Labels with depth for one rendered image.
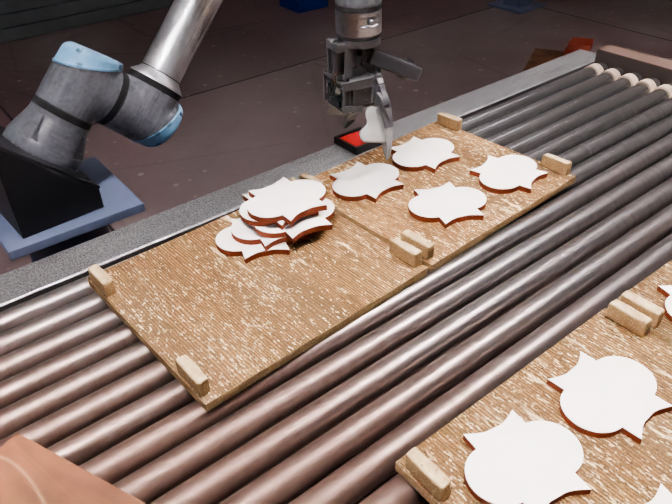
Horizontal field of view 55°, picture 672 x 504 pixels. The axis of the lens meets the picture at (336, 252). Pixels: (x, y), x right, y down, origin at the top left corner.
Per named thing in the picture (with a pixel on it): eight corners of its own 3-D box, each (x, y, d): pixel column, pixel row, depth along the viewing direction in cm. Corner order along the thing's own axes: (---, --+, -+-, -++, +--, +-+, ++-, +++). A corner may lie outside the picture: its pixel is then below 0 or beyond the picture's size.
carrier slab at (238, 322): (88, 285, 104) (86, 277, 103) (291, 193, 125) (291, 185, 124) (207, 413, 82) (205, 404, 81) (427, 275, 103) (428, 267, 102)
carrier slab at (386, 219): (295, 191, 125) (294, 184, 125) (437, 126, 147) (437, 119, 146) (431, 272, 104) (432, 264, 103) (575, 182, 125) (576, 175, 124)
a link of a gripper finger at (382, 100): (375, 133, 113) (361, 85, 112) (384, 131, 113) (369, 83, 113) (388, 127, 108) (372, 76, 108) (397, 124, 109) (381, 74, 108)
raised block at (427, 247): (399, 245, 107) (400, 231, 106) (407, 241, 108) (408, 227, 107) (427, 261, 104) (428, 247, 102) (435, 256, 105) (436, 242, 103)
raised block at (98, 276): (89, 280, 102) (85, 266, 100) (101, 275, 103) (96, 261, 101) (106, 298, 98) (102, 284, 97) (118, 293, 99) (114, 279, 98)
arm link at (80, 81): (27, 88, 129) (59, 27, 128) (89, 119, 138) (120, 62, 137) (42, 101, 120) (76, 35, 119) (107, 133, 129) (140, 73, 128)
